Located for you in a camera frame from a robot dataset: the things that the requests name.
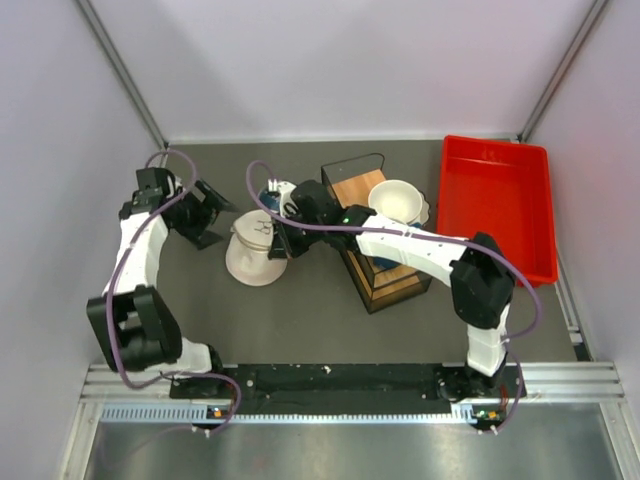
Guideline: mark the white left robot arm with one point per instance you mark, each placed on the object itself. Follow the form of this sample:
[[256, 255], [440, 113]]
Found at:
[[130, 318]]

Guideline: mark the white scalloped plate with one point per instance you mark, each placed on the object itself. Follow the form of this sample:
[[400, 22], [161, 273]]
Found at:
[[425, 212]]

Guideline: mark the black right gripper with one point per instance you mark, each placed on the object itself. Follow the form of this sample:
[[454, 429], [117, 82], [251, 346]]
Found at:
[[279, 250]]

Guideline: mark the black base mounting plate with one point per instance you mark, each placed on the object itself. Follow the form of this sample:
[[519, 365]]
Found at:
[[365, 388]]

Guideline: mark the red plastic tray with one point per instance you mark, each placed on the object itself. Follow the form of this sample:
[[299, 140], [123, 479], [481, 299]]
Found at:
[[502, 189]]

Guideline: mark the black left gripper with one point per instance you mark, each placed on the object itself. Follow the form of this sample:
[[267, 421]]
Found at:
[[199, 231]]

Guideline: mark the blue ceramic bowl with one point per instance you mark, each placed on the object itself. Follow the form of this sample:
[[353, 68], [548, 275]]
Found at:
[[270, 199]]

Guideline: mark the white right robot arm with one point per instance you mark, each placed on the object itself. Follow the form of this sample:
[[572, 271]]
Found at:
[[481, 286]]

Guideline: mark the black wire wooden shelf rack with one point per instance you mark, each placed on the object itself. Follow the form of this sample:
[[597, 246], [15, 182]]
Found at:
[[379, 285]]

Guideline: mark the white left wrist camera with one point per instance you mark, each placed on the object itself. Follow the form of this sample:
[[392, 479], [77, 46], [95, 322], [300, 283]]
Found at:
[[175, 185]]

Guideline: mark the white ceramic bowl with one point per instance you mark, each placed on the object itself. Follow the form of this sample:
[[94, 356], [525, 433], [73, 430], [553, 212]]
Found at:
[[397, 200]]

